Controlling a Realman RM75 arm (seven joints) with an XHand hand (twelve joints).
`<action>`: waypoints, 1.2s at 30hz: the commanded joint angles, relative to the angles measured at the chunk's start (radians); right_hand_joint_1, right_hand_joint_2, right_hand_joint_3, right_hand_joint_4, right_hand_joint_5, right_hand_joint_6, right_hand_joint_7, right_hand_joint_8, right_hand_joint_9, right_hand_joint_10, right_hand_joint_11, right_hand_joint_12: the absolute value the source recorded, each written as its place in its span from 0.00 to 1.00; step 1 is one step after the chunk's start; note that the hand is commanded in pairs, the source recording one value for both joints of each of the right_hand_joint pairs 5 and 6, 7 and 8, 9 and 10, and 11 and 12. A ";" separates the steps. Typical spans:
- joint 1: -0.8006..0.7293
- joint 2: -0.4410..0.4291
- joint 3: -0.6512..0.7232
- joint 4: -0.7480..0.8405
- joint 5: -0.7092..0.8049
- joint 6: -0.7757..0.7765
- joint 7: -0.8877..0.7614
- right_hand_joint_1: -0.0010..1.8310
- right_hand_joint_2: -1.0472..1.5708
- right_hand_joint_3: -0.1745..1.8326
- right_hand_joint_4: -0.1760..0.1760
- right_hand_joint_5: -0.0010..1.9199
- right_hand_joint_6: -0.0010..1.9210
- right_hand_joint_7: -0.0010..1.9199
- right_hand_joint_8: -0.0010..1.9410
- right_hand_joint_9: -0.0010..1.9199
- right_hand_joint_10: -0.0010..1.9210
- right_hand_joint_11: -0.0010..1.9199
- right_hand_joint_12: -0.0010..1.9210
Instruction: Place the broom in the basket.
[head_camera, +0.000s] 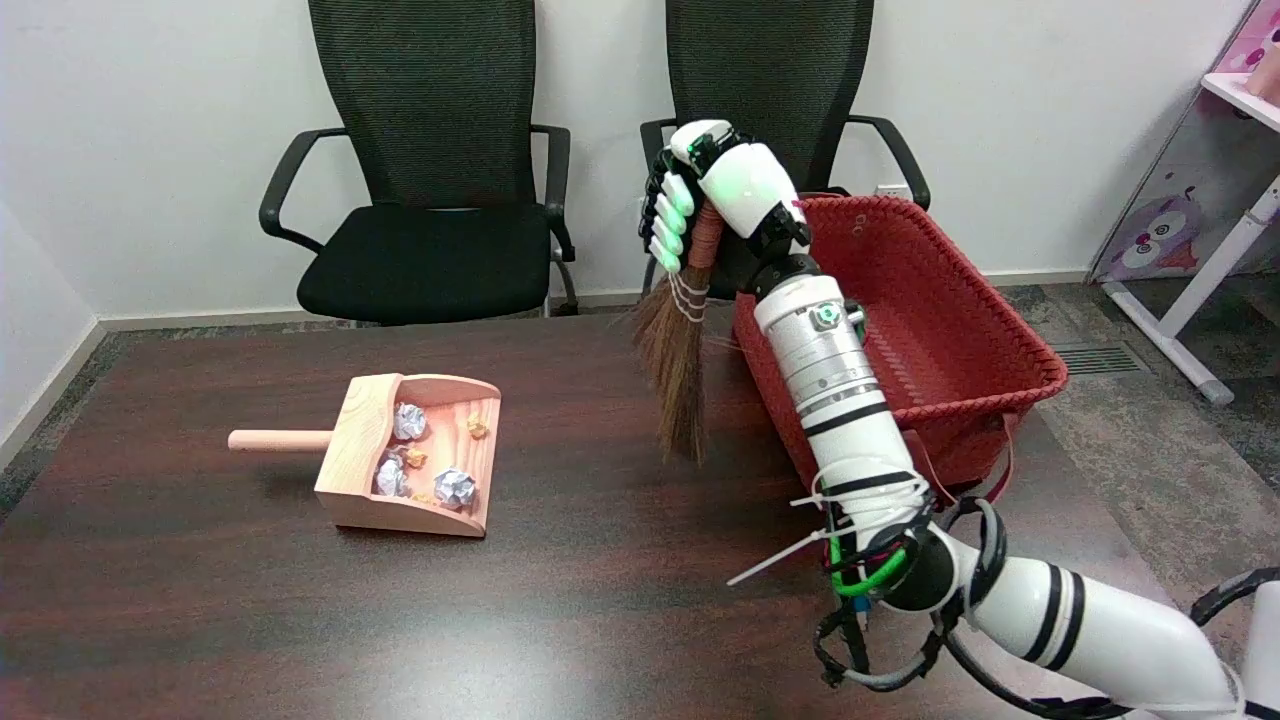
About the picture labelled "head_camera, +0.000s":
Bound black mesh office chair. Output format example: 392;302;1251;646
259;0;581;327
639;0;932;301

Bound red woven basket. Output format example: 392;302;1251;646
731;194;1069;514

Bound brown straw hand broom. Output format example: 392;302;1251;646
631;202;725;468

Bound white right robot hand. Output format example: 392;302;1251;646
639;119;813;287

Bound floor vent grille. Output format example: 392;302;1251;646
1050;342;1151;377

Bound white children's desk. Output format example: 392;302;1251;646
1086;0;1280;406

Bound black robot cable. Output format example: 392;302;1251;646
812;495;1280;720

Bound wooden dustpan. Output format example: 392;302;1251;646
228;373;502;539

